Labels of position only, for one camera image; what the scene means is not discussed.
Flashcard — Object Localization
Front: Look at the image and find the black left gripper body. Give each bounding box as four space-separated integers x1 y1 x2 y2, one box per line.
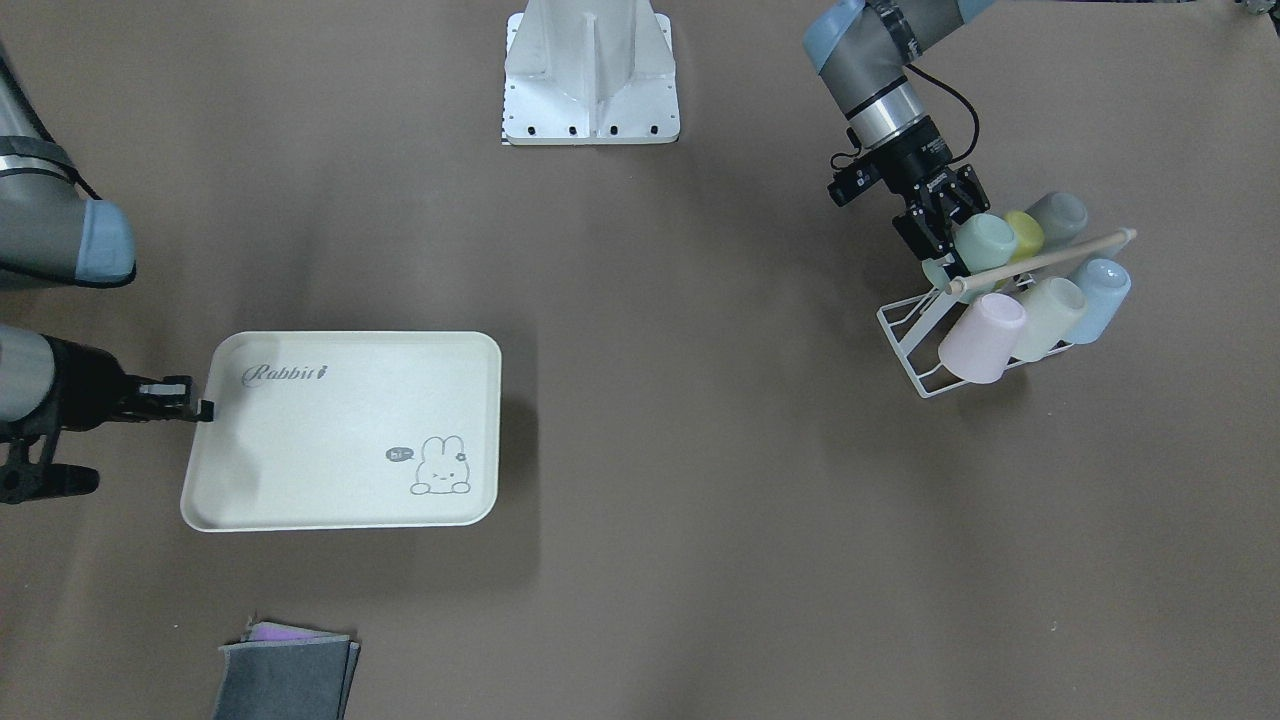
870 117 968 234

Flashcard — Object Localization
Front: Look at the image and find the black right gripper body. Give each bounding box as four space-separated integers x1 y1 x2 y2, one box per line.
45 338 147 432

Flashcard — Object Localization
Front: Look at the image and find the green cup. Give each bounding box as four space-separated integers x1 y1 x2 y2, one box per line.
954 213 1018 275

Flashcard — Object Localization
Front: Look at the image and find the cream rabbit tray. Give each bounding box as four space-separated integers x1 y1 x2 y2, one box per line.
180 331 502 533

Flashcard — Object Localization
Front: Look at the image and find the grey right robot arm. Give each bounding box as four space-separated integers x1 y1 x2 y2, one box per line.
1 63 214 430

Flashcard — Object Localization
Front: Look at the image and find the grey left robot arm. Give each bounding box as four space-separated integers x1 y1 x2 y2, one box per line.
803 1 991 278

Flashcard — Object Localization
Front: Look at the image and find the yellow cup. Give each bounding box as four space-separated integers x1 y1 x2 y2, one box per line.
1004 211 1044 263

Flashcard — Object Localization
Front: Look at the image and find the grey cup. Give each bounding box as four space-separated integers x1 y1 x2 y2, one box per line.
1027 191 1089 252

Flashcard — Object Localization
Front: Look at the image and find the pink cup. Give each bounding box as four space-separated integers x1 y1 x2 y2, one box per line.
938 293 1028 384

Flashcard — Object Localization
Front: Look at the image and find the cream white cup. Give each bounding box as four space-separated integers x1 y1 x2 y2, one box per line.
1011 275 1087 363

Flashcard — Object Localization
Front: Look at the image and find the light blue cup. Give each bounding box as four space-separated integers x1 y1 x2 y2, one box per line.
1062 258 1132 345

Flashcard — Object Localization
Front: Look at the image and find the purple cloth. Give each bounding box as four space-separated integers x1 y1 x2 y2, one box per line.
244 621 342 642

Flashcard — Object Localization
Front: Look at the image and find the grey cloth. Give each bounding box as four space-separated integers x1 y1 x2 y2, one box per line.
212 635 361 719

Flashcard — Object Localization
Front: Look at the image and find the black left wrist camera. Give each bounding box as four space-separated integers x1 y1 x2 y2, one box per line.
827 152 882 208

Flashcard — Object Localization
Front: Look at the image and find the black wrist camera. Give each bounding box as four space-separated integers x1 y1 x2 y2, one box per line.
1 428 100 505
827 152 882 208

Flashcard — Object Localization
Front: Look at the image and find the black camera cable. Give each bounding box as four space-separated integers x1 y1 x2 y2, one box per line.
905 64 979 167

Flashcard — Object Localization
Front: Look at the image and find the white wire cup rack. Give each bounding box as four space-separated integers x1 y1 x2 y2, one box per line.
876 228 1138 398

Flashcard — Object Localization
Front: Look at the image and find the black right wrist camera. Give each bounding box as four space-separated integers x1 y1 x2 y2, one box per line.
1 428 100 505

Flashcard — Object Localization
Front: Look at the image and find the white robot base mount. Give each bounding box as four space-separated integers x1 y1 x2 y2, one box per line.
500 1 682 146

